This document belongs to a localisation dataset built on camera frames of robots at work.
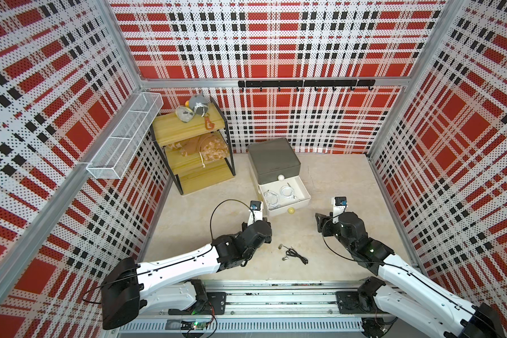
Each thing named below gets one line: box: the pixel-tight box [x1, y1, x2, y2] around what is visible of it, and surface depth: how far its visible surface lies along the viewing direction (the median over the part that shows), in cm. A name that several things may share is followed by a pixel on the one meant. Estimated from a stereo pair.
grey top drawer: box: [247, 137, 302, 185], surface depth 94 cm
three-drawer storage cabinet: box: [247, 137, 312, 217], surface depth 95 cm
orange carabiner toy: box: [204, 112, 215, 131], surface depth 88 cm
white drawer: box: [258, 175, 312, 217], surface depth 95 cm
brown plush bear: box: [165, 132, 230, 161], surface depth 91 cm
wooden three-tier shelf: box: [149, 96, 236, 196], surface depth 91 cm
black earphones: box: [278, 243, 309, 265], surface depth 87 cm
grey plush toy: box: [188, 90, 210, 117], surface depth 88 cm
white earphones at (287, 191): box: [279, 181, 297, 200], surface depth 98 cm
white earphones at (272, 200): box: [264, 189, 281, 210], surface depth 95 cm
